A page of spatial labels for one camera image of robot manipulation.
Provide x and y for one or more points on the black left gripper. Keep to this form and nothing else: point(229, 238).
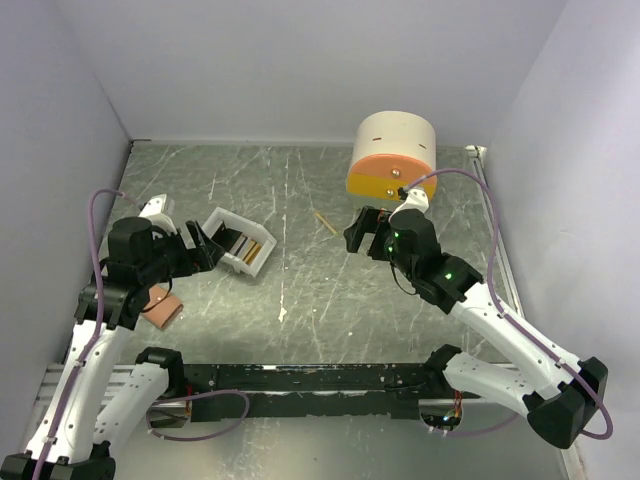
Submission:
point(204, 257)

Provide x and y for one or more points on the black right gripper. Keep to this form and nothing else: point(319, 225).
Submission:
point(371, 220)

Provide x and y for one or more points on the white card storage box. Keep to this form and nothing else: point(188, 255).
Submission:
point(235, 233)

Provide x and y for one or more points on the pink leather card holder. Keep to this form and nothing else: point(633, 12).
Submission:
point(162, 308)

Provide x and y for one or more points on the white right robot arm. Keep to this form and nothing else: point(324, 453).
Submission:
point(554, 390)

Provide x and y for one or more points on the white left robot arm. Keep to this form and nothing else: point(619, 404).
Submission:
point(79, 435)

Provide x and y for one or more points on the gold card stack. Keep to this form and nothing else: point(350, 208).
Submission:
point(254, 249)

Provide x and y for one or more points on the small wooden stick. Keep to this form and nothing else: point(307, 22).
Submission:
point(325, 223)

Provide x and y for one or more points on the round white drawer cabinet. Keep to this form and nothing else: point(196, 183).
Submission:
point(391, 150)

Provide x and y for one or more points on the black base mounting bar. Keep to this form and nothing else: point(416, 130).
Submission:
point(396, 390)

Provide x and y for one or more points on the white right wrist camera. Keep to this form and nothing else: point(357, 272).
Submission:
point(412, 199)

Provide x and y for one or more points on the aluminium right side rail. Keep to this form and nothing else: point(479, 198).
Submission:
point(501, 278)

